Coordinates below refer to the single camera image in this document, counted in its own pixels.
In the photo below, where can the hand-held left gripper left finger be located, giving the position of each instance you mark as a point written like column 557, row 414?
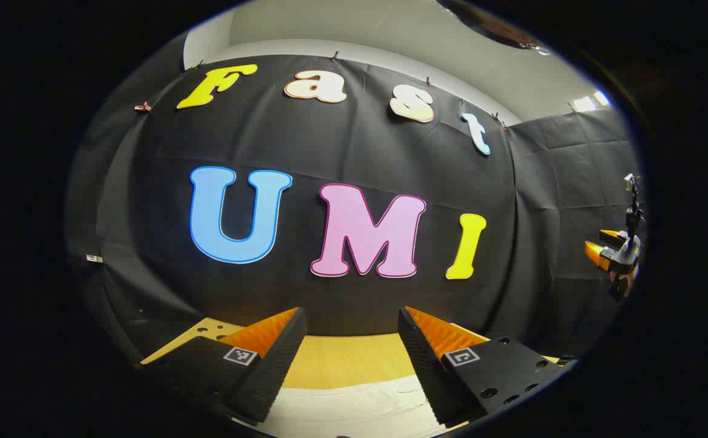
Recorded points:
column 278, row 365

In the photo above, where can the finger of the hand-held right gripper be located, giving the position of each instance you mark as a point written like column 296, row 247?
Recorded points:
column 598, row 253
column 612, row 236

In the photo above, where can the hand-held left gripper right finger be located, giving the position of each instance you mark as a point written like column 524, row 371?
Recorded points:
column 427, row 371

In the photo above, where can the white jeans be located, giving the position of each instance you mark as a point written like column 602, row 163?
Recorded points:
column 354, row 409

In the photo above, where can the bright ceiling light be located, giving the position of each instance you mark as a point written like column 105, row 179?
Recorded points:
column 593, row 100

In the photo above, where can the metal cloth clip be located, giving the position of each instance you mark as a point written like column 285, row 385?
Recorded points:
column 93, row 258

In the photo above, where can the black backdrop cloth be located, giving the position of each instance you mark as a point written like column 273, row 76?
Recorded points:
column 329, row 152

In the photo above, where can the dark ceiling fixture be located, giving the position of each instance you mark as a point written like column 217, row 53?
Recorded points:
column 494, row 25

